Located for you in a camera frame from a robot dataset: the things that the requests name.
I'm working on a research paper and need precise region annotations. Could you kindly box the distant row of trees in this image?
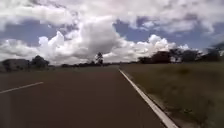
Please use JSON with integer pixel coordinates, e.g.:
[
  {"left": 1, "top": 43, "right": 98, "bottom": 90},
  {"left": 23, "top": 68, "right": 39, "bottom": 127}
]
[{"left": 49, "top": 60, "right": 140, "bottom": 68}]

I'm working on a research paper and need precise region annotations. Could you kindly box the white dashed centre line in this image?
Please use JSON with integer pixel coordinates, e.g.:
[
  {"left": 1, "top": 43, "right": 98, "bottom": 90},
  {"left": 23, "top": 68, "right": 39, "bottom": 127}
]
[{"left": 0, "top": 81, "right": 45, "bottom": 95}]

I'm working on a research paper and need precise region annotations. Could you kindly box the tall lone tree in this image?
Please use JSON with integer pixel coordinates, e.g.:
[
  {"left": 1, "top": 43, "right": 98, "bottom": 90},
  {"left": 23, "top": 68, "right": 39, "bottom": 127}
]
[{"left": 94, "top": 51, "right": 105, "bottom": 66}]

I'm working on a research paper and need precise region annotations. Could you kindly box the white road edge line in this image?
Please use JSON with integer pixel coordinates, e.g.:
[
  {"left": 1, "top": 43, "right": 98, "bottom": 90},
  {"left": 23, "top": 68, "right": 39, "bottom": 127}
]
[{"left": 117, "top": 68, "right": 180, "bottom": 128}]

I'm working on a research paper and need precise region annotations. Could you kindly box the dark asphalt road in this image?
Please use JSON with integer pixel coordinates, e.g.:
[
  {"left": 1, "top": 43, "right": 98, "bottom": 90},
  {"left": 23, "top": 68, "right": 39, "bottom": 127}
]
[{"left": 0, "top": 65, "right": 168, "bottom": 128}]

